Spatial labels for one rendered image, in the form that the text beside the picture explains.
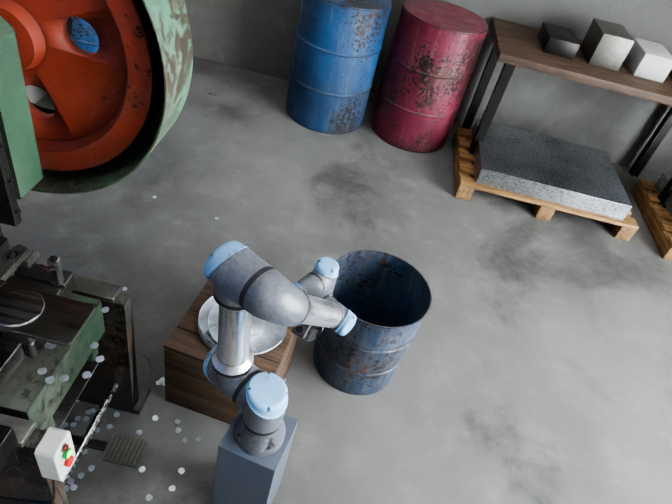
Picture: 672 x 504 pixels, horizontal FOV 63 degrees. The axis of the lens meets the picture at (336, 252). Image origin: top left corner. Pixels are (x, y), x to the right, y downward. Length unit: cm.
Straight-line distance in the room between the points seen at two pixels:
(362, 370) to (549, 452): 89
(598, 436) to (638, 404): 35
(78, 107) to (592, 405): 243
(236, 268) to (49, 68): 70
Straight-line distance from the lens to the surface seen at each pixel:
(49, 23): 154
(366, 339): 209
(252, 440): 165
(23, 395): 162
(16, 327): 158
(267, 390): 154
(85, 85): 156
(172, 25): 140
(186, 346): 202
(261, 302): 121
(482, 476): 241
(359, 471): 225
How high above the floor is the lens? 196
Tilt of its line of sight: 41 degrees down
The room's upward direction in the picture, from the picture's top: 15 degrees clockwise
